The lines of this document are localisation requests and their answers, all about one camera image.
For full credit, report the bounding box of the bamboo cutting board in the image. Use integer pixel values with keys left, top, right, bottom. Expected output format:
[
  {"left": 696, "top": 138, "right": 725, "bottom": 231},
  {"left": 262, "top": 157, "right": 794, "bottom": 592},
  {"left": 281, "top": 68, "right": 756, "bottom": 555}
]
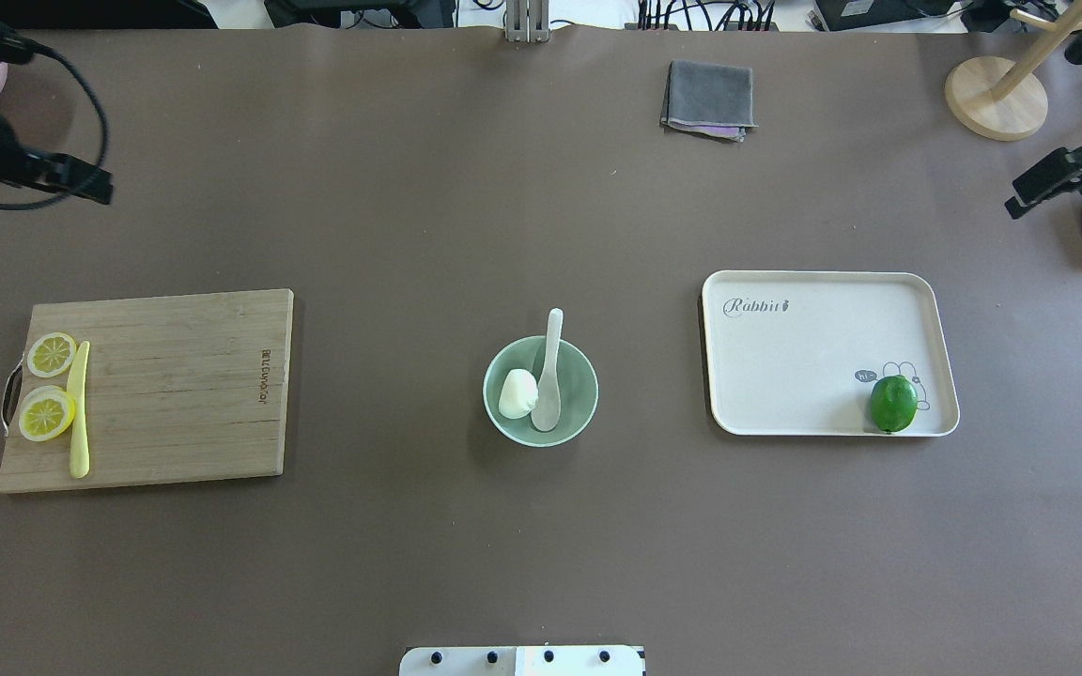
[{"left": 0, "top": 288, "right": 295, "bottom": 495}]

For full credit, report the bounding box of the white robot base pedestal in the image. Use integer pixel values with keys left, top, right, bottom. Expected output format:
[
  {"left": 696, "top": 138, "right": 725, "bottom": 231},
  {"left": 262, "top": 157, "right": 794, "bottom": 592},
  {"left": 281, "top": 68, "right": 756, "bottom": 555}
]
[{"left": 398, "top": 642, "right": 647, "bottom": 675}]

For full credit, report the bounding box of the cream rabbit serving tray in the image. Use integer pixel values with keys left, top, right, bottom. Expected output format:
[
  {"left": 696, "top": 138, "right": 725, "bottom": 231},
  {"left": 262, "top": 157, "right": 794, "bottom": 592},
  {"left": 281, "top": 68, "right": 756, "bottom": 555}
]
[{"left": 701, "top": 270, "right": 959, "bottom": 438}]

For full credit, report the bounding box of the lower lemon slice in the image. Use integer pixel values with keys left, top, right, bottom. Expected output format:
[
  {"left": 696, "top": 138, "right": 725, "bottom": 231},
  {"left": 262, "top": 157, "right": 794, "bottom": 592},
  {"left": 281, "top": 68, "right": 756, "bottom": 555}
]
[{"left": 17, "top": 385, "right": 77, "bottom": 442}]

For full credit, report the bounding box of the aluminium frame post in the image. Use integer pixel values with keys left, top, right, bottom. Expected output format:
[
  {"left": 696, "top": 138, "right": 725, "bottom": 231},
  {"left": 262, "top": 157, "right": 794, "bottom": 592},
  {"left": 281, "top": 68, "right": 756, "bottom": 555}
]
[{"left": 503, "top": 0, "right": 550, "bottom": 43}]

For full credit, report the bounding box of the light green bowl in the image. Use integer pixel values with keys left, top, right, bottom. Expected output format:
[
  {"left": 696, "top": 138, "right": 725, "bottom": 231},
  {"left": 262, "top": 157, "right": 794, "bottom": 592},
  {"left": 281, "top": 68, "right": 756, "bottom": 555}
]
[{"left": 481, "top": 335, "right": 598, "bottom": 448}]

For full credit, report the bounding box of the green lime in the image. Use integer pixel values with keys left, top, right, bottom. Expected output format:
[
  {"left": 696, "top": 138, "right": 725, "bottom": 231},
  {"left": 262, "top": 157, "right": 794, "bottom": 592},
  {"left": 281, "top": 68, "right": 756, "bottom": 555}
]
[{"left": 869, "top": 374, "right": 918, "bottom": 434}]

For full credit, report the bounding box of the folded grey cloth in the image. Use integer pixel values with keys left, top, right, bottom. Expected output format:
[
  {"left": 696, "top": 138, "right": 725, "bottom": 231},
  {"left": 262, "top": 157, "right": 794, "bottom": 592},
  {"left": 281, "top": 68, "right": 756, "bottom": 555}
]
[{"left": 658, "top": 59, "right": 757, "bottom": 143}]

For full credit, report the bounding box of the wooden mug tree stand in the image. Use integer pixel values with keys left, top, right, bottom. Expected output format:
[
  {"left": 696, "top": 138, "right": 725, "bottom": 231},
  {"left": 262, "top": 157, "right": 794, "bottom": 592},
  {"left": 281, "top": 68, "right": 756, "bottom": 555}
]
[{"left": 944, "top": 1, "right": 1082, "bottom": 142}]

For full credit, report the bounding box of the white ceramic spoon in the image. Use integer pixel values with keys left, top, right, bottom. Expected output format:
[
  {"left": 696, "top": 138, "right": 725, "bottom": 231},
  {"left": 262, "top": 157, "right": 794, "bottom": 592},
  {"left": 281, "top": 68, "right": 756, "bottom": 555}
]
[{"left": 530, "top": 308, "right": 564, "bottom": 433}]

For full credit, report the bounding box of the yellow plastic knife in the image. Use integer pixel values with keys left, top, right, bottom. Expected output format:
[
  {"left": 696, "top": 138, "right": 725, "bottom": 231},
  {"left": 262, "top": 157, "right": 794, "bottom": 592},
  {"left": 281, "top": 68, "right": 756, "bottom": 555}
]
[{"left": 66, "top": 341, "right": 91, "bottom": 479}]

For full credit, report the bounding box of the upper lemon slice stack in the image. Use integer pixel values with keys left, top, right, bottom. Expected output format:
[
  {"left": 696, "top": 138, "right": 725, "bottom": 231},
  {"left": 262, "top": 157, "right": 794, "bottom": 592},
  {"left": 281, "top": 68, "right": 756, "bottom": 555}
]
[{"left": 24, "top": 332, "right": 79, "bottom": 379}]

